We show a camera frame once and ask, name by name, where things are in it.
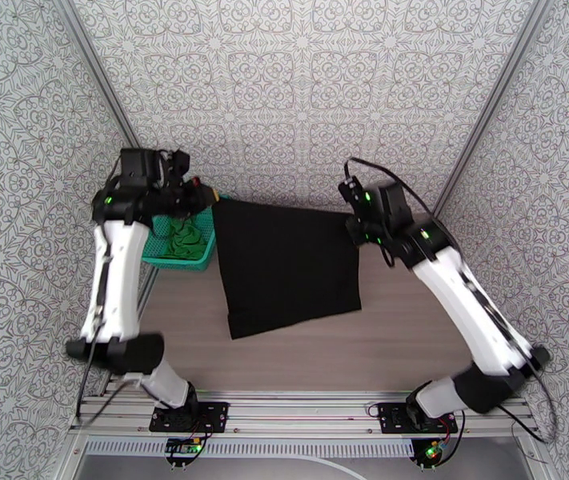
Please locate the green plastic basket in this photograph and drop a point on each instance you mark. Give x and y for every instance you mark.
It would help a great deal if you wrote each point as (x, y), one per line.
(179, 262)

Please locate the small circuit board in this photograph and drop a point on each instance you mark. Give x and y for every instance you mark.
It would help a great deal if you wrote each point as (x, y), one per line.
(433, 451)
(184, 447)

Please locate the aluminium corner post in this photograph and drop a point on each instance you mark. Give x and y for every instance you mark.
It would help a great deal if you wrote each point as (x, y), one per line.
(94, 68)
(489, 101)

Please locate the green cloth garment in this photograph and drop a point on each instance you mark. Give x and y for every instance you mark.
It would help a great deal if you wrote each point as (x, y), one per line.
(184, 241)

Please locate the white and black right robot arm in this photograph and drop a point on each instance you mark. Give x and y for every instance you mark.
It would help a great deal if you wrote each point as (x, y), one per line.
(464, 293)

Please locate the black cloth garment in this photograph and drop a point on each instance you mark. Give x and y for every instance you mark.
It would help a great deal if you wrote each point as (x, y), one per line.
(284, 263)

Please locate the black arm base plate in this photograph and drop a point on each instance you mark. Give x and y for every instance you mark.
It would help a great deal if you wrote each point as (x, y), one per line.
(391, 418)
(211, 416)

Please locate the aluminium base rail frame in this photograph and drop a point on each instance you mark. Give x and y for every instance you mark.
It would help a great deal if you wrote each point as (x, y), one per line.
(304, 413)

